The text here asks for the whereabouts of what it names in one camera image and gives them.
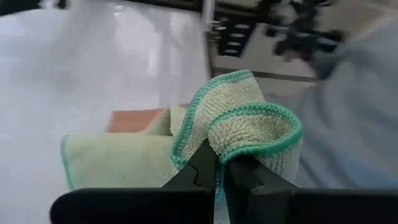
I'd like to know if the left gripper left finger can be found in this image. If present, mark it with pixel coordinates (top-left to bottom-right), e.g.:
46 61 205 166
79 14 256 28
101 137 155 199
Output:
49 138 219 224

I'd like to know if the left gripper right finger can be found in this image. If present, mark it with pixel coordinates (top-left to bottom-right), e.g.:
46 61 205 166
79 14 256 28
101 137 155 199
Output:
223 154 398 224

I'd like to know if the pale green teal-edged towel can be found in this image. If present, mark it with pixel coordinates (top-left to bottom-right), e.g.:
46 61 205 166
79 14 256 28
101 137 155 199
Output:
170 69 305 202

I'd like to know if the large pale green towel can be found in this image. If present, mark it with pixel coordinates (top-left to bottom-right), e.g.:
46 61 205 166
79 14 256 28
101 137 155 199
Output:
60 105 189 191

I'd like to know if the dusty pink towel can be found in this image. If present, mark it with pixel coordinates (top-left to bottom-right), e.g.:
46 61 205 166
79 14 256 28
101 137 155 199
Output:
104 108 167 134

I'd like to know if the person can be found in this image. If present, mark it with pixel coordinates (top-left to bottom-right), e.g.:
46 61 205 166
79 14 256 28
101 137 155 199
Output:
295 18 398 190

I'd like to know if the black slatted object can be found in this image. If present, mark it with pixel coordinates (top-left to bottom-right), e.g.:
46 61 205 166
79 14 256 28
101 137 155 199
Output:
216 14 251 58

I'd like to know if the dark grey desk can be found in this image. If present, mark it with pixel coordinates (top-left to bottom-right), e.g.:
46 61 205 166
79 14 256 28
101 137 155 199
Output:
264 0 345 62

